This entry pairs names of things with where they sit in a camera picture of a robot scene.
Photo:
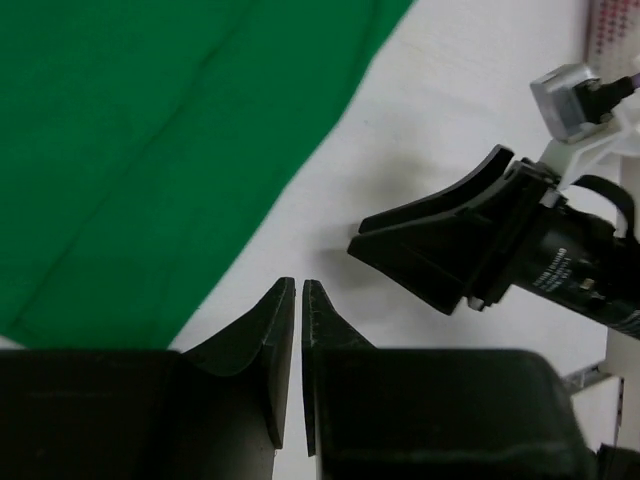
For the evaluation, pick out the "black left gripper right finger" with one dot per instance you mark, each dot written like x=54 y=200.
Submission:
x=398 y=413

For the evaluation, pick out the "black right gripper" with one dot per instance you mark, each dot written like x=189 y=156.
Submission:
x=569 y=257

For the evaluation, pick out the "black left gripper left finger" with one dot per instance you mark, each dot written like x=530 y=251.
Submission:
x=216 y=411

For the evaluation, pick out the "green t-shirt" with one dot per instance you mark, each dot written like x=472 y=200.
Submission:
x=143 y=143

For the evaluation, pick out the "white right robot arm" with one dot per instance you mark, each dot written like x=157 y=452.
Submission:
x=508 y=224

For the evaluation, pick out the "white plastic laundry basket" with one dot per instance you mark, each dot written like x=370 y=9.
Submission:
x=613 y=44

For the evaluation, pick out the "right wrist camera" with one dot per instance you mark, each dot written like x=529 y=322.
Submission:
x=574 y=102

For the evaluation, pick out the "aluminium rail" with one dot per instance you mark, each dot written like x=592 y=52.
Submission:
x=582 y=379

